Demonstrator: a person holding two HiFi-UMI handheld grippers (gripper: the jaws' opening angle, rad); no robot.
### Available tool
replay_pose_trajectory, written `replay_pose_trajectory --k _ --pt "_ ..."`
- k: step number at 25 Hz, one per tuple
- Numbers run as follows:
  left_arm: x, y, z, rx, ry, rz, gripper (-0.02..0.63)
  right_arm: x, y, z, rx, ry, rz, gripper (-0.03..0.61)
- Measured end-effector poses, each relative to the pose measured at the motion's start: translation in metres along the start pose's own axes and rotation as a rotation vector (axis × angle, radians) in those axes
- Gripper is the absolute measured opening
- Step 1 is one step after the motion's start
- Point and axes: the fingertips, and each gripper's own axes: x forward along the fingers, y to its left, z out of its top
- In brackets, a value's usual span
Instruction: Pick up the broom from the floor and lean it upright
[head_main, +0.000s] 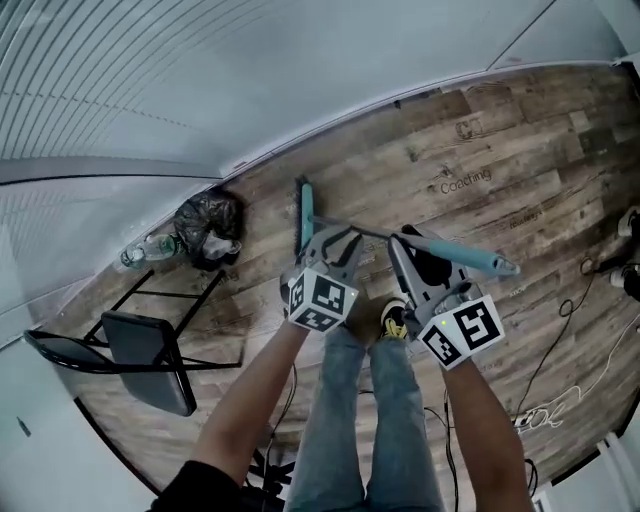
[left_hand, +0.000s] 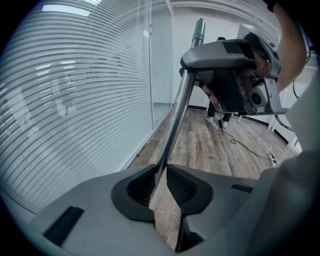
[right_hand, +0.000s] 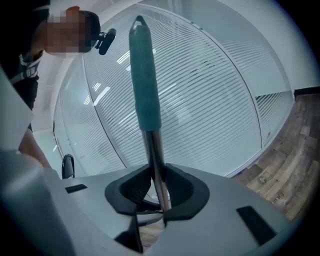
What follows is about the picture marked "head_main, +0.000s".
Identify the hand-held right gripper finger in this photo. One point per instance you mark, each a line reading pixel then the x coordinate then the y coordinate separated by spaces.
pixel 417 231
pixel 397 260

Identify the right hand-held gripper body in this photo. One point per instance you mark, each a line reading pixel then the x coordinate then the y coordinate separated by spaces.
pixel 450 320

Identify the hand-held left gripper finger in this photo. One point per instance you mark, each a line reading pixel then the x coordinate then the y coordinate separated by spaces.
pixel 352 250
pixel 316 242

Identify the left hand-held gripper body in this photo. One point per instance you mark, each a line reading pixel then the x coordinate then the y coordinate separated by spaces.
pixel 320 300

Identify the teal and grey broom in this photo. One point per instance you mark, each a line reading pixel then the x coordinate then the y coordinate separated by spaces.
pixel 306 210

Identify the person's left forearm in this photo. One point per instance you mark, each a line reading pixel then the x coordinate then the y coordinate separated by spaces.
pixel 250 395

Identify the person's right forearm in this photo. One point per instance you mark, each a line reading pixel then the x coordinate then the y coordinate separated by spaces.
pixel 480 430

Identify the wooden floor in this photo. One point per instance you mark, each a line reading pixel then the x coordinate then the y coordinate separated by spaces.
pixel 500 150

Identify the black shoe with yellow laces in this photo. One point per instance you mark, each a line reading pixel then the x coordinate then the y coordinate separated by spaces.
pixel 394 317

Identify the black garbage bag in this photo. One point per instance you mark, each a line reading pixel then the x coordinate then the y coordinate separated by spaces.
pixel 210 225

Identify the person's right leg in jeans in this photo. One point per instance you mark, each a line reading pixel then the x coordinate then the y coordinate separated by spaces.
pixel 400 425

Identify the person's leg in jeans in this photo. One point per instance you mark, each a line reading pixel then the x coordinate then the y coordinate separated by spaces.
pixel 400 425
pixel 330 425

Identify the white power strip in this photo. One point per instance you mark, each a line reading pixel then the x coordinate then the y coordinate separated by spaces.
pixel 526 419

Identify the person's left leg in jeans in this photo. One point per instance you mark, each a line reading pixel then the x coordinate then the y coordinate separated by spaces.
pixel 330 425

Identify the clear plastic bottle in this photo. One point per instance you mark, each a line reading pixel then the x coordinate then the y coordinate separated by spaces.
pixel 160 246
pixel 131 256

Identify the black and white stand foot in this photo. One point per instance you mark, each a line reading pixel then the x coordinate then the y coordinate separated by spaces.
pixel 625 276
pixel 629 222

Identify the black tripod legs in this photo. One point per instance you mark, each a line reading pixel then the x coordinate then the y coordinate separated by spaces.
pixel 270 475

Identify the black folding chair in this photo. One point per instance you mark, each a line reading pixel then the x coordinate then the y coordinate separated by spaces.
pixel 145 360

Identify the black sleeve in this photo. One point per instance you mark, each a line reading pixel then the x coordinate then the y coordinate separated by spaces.
pixel 195 490

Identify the white cabinet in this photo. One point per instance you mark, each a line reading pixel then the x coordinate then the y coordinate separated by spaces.
pixel 620 475

